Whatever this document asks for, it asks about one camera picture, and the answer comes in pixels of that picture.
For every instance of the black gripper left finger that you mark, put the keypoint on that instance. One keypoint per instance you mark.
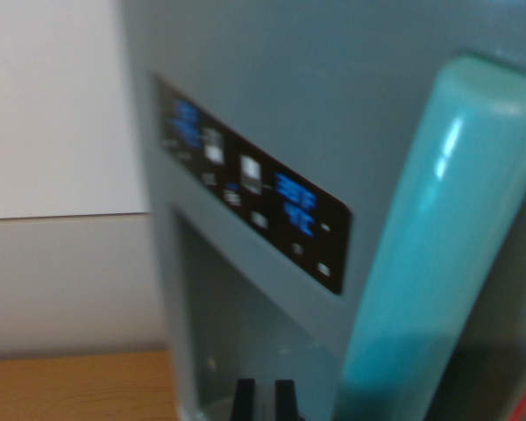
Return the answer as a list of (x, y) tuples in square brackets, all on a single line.
[(244, 401)]

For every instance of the black temperature display panel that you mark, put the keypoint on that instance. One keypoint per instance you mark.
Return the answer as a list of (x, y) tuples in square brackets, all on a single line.
[(263, 206)]

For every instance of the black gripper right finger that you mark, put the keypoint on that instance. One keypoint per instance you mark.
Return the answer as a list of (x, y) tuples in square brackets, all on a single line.
[(286, 401)]

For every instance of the grey toy refrigerator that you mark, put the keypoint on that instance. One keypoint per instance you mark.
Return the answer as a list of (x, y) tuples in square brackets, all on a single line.
[(267, 57)]

